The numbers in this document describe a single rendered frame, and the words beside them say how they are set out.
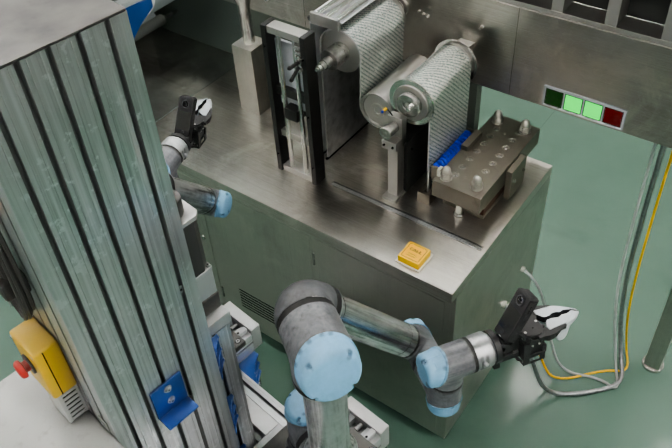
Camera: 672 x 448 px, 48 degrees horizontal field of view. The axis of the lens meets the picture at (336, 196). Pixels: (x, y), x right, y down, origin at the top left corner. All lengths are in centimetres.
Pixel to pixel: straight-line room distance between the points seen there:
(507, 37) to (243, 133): 97
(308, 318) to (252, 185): 118
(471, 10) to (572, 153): 186
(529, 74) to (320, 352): 132
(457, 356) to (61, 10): 97
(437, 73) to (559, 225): 162
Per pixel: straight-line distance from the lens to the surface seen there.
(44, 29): 110
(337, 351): 132
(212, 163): 260
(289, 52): 226
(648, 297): 348
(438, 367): 156
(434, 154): 232
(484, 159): 236
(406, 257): 219
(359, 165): 253
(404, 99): 218
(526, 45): 234
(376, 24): 230
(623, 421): 308
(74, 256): 124
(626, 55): 223
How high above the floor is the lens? 252
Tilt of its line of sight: 42 degrees down
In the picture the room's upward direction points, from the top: 4 degrees counter-clockwise
